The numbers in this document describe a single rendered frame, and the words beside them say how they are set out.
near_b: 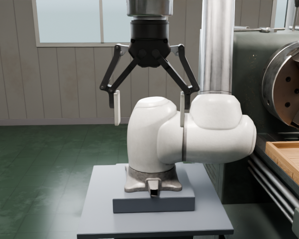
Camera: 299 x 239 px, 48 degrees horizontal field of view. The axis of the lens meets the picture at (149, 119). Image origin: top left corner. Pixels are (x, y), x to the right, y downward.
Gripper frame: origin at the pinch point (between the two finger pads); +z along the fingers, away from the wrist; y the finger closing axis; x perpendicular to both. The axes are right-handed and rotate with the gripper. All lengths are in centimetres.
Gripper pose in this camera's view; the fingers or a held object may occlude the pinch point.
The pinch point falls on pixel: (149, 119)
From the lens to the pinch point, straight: 70.0
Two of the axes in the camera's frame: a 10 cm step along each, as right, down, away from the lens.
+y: -10.0, -0.2, 0.7
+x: -0.7, 3.0, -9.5
